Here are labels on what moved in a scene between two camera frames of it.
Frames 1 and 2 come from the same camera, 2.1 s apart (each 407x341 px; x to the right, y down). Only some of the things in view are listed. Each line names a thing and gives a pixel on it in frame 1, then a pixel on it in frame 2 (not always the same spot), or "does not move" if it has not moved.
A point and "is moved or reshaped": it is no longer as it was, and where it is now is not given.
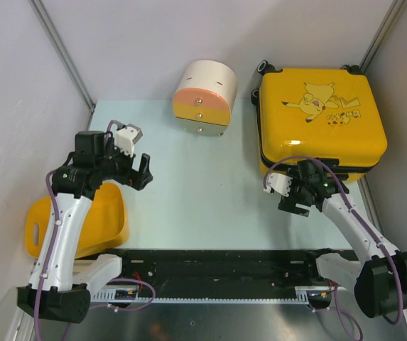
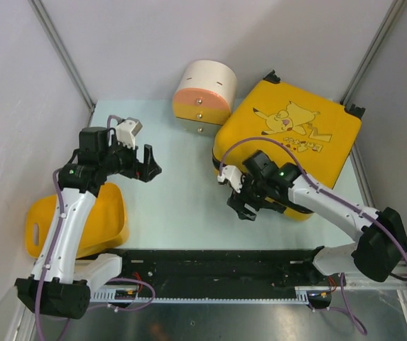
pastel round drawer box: [202, 97] does not move
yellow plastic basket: [106, 226] does not move
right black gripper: [290, 207] → [241, 197]
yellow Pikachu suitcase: [337, 114] is moved or reshaped
